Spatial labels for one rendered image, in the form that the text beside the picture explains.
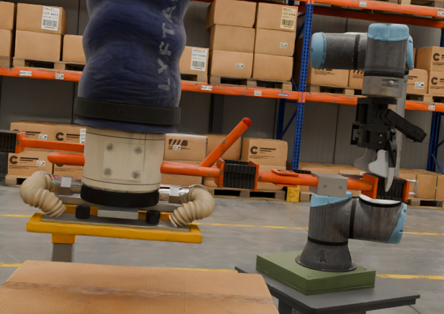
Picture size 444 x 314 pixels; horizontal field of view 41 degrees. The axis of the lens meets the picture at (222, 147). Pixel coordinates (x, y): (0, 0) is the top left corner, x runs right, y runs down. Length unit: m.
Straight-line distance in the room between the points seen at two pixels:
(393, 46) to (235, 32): 7.26
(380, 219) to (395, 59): 0.90
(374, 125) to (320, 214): 0.87
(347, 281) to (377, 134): 0.92
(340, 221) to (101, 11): 1.28
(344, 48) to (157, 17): 0.51
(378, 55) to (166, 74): 0.48
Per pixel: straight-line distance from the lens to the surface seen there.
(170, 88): 1.23
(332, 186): 1.36
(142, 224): 1.21
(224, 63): 8.53
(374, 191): 1.38
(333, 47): 1.51
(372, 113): 1.39
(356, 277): 2.23
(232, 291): 1.42
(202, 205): 1.21
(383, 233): 2.19
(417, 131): 1.44
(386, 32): 1.39
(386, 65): 1.38
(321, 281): 2.13
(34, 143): 1.57
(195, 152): 8.43
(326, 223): 2.19
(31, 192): 1.22
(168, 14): 1.24
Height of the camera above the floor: 1.38
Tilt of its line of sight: 4 degrees down
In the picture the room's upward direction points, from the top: 5 degrees clockwise
